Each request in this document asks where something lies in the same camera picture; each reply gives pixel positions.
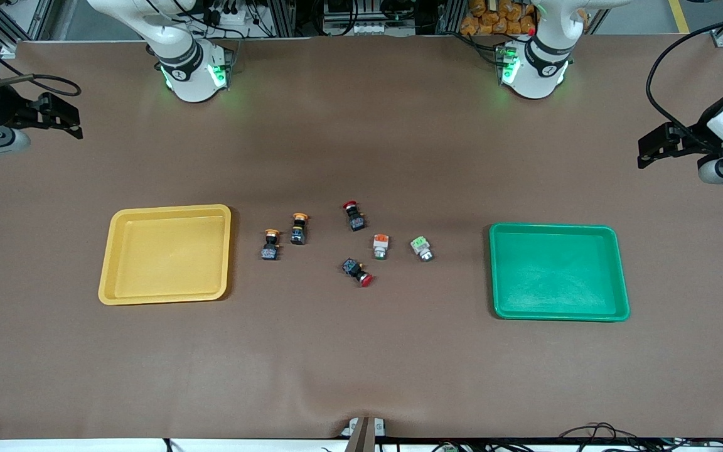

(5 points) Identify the yellow cap push button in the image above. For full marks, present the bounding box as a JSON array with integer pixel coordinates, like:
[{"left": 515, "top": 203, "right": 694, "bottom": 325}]
[
  {"left": 260, "top": 229, "right": 281, "bottom": 262},
  {"left": 290, "top": 213, "right": 310, "bottom": 246}
]

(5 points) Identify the green top white button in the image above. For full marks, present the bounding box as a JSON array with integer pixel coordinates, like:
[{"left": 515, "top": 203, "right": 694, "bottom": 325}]
[{"left": 410, "top": 235, "right": 435, "bottom": 263}]

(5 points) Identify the yellow plastic tray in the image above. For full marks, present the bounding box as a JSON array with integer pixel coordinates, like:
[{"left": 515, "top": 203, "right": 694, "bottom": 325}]
[{"left": 98, "top": 204, "right": 232, "bottom": 306}]

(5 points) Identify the green plastic tray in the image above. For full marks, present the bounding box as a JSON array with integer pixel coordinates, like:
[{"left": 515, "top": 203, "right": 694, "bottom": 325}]
[{"left": 489, "top": 223, "right": 631, "bottom": 323}]

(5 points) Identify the white power strip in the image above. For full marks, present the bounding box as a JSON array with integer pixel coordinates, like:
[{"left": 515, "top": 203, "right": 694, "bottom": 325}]
[{"left": 201, "top": 0, "right": 255, "bottom": 29}]

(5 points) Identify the orange lumpy bundle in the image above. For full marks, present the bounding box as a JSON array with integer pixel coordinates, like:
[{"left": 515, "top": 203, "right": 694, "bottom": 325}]
[{"left": 460, "top": 0, "right": 537, "bottom": 36}]

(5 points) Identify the red cap push button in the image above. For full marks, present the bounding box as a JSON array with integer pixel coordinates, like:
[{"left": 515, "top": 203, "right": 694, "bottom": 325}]
[
  {"left": 341, "top": 257, "right": 374, "bottom": 288},
  {"left": 342, "top": 200, "right": 367, "bottom": 232}
]

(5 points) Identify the white terminal strip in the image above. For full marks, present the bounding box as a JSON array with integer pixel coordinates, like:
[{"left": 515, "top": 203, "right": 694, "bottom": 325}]
[{"left": 323, "top": 0, "right": 417, "bottom": 36}]

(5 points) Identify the brown table cover sheet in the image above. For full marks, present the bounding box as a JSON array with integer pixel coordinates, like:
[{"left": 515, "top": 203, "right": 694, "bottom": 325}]
[{"left": 0, "top": 35, "right": 723, "bottom": 440}]

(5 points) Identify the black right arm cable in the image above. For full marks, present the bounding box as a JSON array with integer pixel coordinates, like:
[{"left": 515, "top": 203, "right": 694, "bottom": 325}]
[{"left": 0, "top": 16, "right": 82, "bottom": 98}]

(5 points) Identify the black cable bundle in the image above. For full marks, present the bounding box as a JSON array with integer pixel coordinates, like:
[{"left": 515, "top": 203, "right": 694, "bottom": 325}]
[{"left": 559, "top": 422, "right": 723, "bottom": 452}]

